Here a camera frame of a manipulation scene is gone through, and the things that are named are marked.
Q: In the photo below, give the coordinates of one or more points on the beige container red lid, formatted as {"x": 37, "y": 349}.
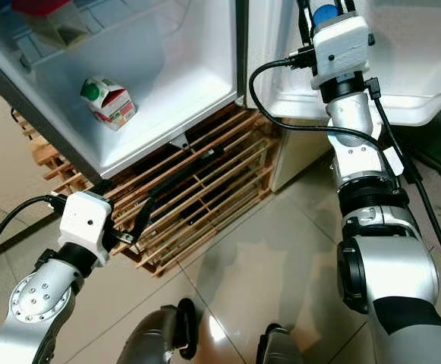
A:
{"x": 57, "y": 30}

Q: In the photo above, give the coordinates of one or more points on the steel mini fridge body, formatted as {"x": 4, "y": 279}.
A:
{"x": 174, "y": 61}

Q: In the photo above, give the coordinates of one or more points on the red white drink carton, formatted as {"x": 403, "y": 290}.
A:
{"x": 110, "y": 105}

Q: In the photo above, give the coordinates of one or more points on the wooden slatted rack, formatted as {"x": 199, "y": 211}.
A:
{"x": 53, "y": 163}

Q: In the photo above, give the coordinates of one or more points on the clear water bottle blue cap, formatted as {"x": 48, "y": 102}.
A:
{"x": 325, "y": 14}

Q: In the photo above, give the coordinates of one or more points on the grey robot left leg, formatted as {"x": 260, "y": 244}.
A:
{"x": 163, "y": 337}

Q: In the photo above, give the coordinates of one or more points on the grey mini fridge door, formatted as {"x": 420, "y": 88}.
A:
{"x": 417, "y": 76}

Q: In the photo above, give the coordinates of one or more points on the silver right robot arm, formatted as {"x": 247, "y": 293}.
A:
{"x": 379, "y": 250}

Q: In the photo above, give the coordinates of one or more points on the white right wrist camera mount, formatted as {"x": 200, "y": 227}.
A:
{"x": 341, "y": 42}

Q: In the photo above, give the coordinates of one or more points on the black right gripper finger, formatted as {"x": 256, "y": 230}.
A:
{"x": 305, "y": 21}
{"x": 351, "y": 6}

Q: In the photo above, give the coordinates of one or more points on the grey robot right leg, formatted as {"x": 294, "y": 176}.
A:
{"x": 277, "y": 347}

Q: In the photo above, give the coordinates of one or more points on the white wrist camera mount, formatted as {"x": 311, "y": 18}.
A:
{"x": 85, "y": 224}
{"x": 341, "y": 42}

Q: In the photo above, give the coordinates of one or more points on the grey robot leg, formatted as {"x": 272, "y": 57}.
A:
{"x": 163, "y": 337}
{"x": 277, "y": 347}

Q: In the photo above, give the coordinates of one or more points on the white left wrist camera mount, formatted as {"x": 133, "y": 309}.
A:
{"x": 85, "y": 224}

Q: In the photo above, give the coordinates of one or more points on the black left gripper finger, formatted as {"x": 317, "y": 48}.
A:
{"x": 146, "y": 216}

